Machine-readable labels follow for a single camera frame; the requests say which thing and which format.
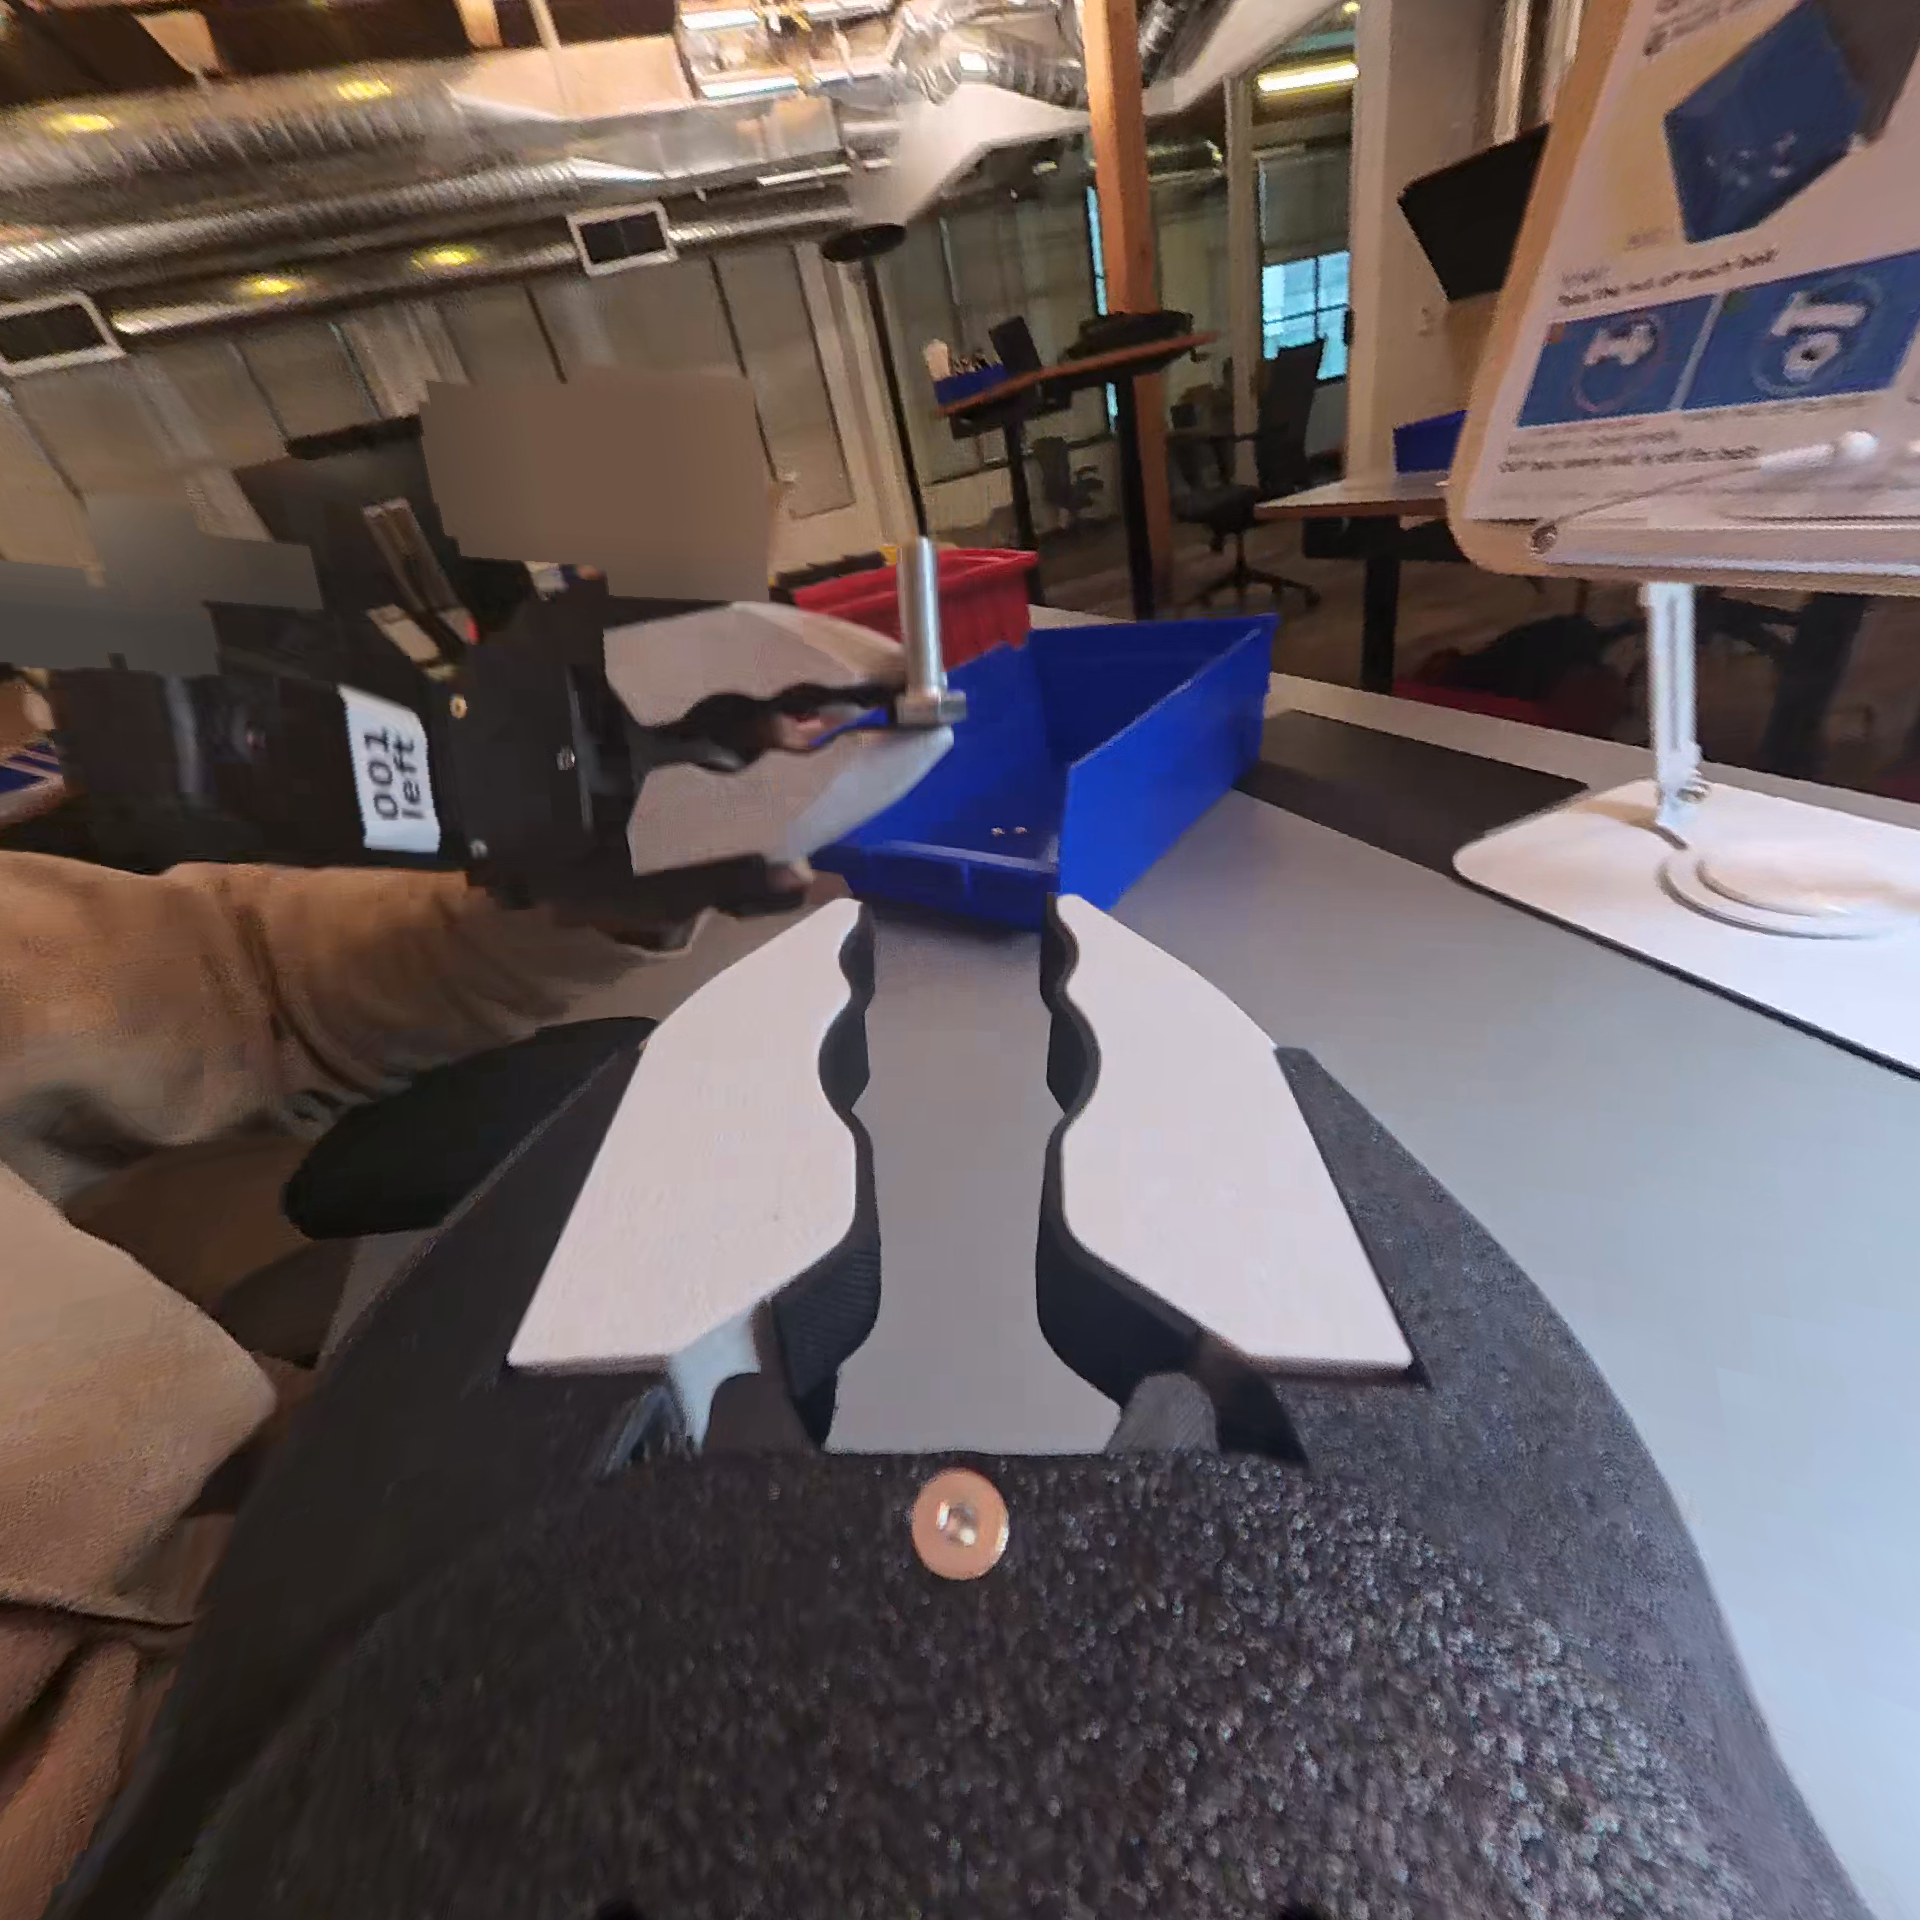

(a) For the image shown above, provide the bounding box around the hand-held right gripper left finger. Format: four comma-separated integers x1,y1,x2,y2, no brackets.
507,900,880,1397

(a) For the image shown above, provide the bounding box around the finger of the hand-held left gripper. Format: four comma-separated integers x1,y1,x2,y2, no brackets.
603,599,909,725
626,727,957,880

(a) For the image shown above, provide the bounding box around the black floor lamp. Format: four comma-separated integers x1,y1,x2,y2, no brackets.
824,223,935,548

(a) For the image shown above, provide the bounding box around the white instruction sign stand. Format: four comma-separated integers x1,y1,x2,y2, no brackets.
1448,0,1920,1074

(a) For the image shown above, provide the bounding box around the black chair armrest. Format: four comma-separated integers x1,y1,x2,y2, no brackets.
282,1017,663,1238

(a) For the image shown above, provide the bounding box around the wooden post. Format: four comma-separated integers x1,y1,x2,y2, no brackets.
1083,0,1175,616

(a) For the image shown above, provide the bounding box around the black office chair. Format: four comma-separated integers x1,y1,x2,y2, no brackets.
1177,343,1328,600

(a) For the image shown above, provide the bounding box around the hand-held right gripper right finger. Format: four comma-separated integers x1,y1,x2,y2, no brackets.
1041,895,1418,1373

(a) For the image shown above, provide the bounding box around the wooden standing desk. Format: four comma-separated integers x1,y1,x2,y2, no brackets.
933,328,1221,600

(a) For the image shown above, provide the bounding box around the person's left forearm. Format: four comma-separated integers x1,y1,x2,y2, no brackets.
0,855,707,1202

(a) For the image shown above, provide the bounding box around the red plastic bin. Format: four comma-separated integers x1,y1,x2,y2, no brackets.
792,545,1041,639

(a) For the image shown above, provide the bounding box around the silver air duct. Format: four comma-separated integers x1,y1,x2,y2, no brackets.
0,88,858,302

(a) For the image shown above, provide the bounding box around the thick silver hex bolt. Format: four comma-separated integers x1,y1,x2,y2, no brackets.
896,536,970,730

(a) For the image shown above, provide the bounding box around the black monitor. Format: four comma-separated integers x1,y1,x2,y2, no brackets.
232,420,496,663

